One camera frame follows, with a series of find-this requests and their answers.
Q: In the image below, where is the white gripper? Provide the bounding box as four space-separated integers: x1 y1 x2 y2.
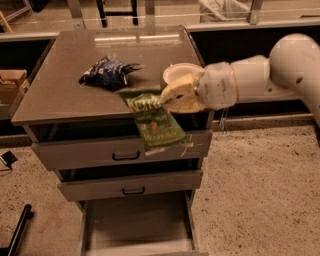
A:
160 62 238 113

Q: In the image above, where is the green jalapeno chip bag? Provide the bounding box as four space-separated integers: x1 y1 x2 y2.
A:
118 90 193 156

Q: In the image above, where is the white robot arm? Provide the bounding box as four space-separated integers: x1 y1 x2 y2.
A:
160 34 320 125

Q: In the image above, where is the blue chip bag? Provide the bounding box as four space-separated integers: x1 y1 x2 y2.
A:
79 56 143 89

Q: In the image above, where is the white plastic bag bin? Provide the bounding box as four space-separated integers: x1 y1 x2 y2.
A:
199 0 250 23

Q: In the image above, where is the top grey drawer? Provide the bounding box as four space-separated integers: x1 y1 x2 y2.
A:
32 130 212 170

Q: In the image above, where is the grey drawer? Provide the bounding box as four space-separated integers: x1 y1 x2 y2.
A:
32 130 212 170
80 192 209 256
58 169 203 201

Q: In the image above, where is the middle grey drawer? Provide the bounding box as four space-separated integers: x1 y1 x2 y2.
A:
58 169 203 201

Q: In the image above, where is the grey drawer cabinet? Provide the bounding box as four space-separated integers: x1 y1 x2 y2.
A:
11 25 221 256

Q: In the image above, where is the bottom grey drawer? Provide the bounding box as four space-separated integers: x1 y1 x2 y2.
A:
80 192 209 256

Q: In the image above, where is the white bowl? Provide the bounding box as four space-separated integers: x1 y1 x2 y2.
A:
163 63 204 85

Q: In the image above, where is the cardboard box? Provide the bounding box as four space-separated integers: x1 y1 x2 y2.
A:
0 69 30 104

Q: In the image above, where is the small black floor object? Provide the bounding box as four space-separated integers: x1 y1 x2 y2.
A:
0 151 17 169

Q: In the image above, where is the black bar on floor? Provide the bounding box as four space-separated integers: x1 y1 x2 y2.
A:
0 204 33 256

